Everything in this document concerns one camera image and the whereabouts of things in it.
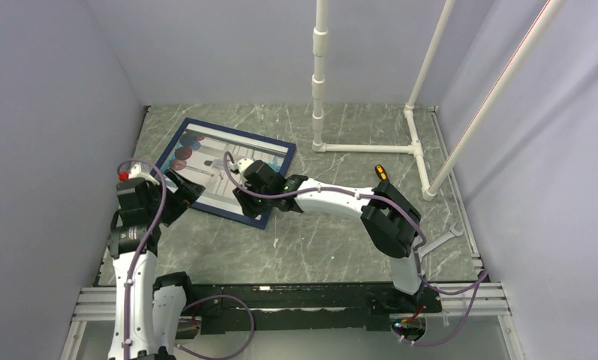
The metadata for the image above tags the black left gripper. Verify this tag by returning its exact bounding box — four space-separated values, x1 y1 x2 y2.
146 168 204 227

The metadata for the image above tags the blue photo frame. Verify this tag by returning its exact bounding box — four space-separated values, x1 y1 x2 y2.
152 117 297 230

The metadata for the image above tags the yellow black screwdriver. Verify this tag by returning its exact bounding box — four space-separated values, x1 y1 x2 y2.
374 164 389 181

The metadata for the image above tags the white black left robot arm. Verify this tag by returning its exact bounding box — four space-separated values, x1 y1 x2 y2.
107 167 205 359

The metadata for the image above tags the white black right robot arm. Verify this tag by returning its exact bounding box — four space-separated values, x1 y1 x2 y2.
224 157 423 311

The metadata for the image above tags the white PVC pipe stand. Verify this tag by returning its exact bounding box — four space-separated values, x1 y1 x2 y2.
311 0 568 203

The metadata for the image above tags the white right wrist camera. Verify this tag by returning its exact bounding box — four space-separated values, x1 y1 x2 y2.
229 157 254 174

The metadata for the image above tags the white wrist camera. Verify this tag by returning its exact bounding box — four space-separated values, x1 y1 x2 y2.
118 162 157 184
229 157 254 174

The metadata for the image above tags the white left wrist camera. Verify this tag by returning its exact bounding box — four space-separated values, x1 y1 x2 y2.
118 162 157 184

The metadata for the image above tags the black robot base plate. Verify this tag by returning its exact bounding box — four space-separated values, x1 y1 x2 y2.
179 281 442 335

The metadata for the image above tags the aluminium rail frame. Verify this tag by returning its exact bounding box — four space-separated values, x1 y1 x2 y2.
59 104 526 360

